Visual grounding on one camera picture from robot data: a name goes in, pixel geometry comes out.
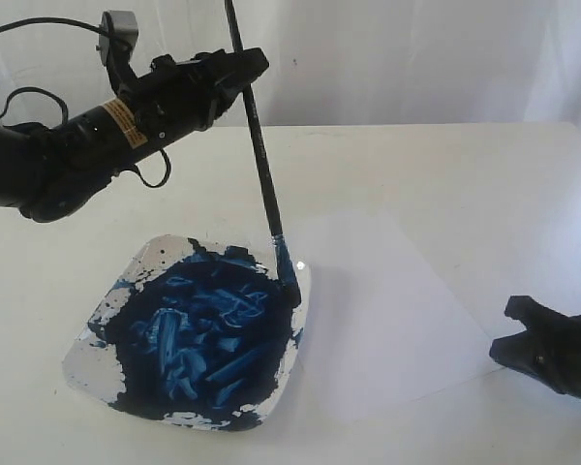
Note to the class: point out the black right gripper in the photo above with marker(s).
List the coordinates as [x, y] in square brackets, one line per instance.
[554, 354]

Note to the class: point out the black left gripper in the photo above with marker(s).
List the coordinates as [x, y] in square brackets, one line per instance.
[175, 99]

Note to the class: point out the black paintbrush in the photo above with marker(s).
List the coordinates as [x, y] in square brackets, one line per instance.
[285, 272]

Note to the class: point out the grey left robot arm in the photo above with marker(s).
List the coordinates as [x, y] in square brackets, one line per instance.
[50, 173]

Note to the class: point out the white backdrop curtain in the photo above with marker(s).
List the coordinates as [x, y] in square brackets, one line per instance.
[332, 62]

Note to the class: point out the white paper sheet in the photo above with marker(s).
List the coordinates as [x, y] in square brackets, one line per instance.
[383, 329]

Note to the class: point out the white square plate blue paint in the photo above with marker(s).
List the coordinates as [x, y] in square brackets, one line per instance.
[194, 334]

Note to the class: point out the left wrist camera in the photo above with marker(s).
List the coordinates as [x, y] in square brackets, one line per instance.
[121, 28]

